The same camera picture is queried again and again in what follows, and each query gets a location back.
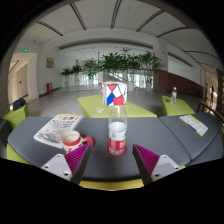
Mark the framed wall picture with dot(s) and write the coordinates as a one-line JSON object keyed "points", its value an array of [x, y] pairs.
{"points": [[50, 62]]}

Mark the small green table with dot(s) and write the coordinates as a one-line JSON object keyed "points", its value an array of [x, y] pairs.
{"points": [[180, 108]]}

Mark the group of potted plants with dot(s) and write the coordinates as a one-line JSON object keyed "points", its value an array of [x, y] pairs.
{"points": [[113, 63]]}

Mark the yellow and white leaflet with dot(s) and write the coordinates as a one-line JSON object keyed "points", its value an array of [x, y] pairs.
{"points": [[194, 124]]}

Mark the long green table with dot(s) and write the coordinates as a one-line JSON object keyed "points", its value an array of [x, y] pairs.
{"points": [[90, 108]]}

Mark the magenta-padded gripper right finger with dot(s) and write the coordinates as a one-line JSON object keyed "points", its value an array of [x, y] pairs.
{"points": [[164, 167]]}

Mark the small black chair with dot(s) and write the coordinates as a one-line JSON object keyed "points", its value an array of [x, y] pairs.
{"points": [[19, 104]]}

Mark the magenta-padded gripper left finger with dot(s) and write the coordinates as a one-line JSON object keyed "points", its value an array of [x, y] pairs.
{"points": [[58, 166]]}

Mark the red fire cabinet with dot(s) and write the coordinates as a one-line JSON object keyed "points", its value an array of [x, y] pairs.
{"points": [[49, 88]]}

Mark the green exit sign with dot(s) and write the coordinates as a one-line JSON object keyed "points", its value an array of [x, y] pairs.
{"points": [[25, 50]]}

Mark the small clear water bottle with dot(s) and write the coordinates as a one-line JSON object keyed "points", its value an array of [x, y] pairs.
{"points": [[173, 97]]}

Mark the clear red-capped water bottle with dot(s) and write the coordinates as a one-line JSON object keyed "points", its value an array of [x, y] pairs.
{"points": [[117, 133]]}

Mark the person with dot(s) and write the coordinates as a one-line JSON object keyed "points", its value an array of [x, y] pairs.
{"points": [[212, 95]]}

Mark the red and white mug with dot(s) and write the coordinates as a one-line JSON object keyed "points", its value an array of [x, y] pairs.
{"points": [[71, 140]]}

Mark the white red blue cube box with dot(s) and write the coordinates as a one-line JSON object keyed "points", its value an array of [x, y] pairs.
{"points": [[111, 93]]}

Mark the green upholstered seat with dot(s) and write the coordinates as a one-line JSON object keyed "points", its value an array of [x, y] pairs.
{"points": [[15, 117]]}

